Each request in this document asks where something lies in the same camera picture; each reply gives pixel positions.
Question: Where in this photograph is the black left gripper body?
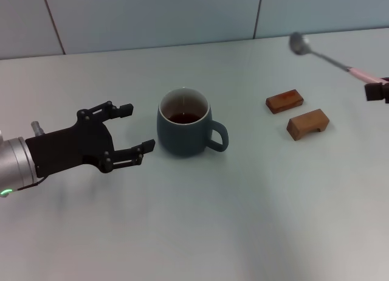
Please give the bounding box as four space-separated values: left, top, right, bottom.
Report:
26 109 115 178

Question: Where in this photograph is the arched brown wooden block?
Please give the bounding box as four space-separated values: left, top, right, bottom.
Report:
286 108 331 141

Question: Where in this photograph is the dark tea liquid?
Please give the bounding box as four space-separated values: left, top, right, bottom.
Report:
168 111 202 125

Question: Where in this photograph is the grey ceramic cup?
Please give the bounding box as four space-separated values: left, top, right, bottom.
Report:
156 86 230 158

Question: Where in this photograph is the flat brown wooden block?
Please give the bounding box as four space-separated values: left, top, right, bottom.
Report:
266 89 305 114

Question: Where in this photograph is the pink handled metal spoon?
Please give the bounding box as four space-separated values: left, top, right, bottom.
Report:
288 31 387 84

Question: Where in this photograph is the silver cable plug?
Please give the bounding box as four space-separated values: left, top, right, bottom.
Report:
30 120 45 137

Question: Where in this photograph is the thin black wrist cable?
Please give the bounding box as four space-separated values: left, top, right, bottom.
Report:
16 176 47 192

